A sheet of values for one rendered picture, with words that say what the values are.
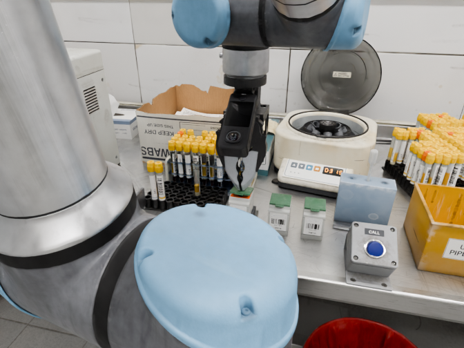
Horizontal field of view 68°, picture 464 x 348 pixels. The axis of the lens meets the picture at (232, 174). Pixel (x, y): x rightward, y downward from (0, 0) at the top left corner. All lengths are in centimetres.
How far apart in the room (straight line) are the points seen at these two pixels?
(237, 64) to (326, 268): 37
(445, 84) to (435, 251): 65
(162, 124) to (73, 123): 66
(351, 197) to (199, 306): 53
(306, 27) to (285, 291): 26
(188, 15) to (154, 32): 80
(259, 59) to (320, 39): 16
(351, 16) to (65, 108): 28
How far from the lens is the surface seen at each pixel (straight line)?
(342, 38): 40
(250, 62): 55
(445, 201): 77
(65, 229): 27
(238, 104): 56
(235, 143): 51
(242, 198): 65
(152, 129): 93
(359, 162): 84
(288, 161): 84
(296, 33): 40
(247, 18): 42
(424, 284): 67
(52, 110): 24
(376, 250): 59
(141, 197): 73
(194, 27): 44
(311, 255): 65
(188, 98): 117
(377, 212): 72
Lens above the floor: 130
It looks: 28 degrees down
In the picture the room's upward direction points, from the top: straight up
